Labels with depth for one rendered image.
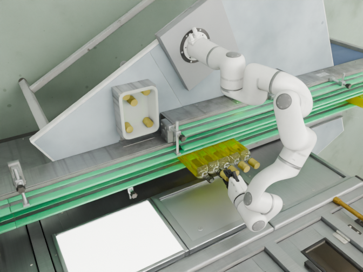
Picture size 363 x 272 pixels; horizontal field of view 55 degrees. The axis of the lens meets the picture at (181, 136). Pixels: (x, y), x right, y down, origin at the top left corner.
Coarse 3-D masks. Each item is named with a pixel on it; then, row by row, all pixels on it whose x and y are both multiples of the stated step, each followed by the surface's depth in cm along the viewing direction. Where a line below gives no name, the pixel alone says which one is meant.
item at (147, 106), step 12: (120, 96) 140; (144, 96) 154; (156, 96) 148; (120, 108) 142; (132, 108) 154; (144, 108) 157; (156, 108) 151; (132, 120) 156; (156, 120) 155; (132, 132) 154; (144, 132) 154
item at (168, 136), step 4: (160, 120) 158; (164, 120) 157; (168, 120) 157; (160, 124) 158; (164, 124) 156; (168, 124) 154; (164, 128) 157; (164, 132) 157; (168, 132) 155; (172, 132) 156; (164, 136) 159; (168, 136) 156; (172, 136) 157; (168, 140) 157; (172, 140) 159
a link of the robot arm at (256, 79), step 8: (248, 64) 126; (256, 64) 125; (248, 72) 124; (256, 72) 122; (264, 72) 121; (272, 72) 119; (248, 80) 125; (256, 80) 122; (264, 80) 120; (248, 88) 126; (256, 88) 124; (264, 88) 122; (232, 96) 134; (240, 96) 132; (248, 96) 128; (256, 96) 127; (264, 96) 128; (248, 104) 130; (256, 104) 129
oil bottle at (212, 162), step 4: (204, 148) 160; (196, 152) 158; (200, 152) 157; (204, 152) 157; (208, 152) 158; (200, 156) 155; (204, 156) 155; (208, 156) 155; (212, 156) 155; (204, 160) 153; (208, 160) 152; (212, 160) 152; (216, 160) 152; (208, 164) 151; (212, 164) 150; (216, 164) 151; (212, 168) 150; (212, 172) 151
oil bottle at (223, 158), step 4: (208, 148) 160; (212, 148) 160; (216, 148) 160; (212, 152) 158; (216, 152) 158; (220, 152) 158; (216, 156) 155; (220, 156) 155; (224, 156) 155; (220, 160) 153; (224, 160) 153; (228, 160) 154; (220, 164) 153; (224, 164) 153; (220, 168) 154; (224, 168) 154
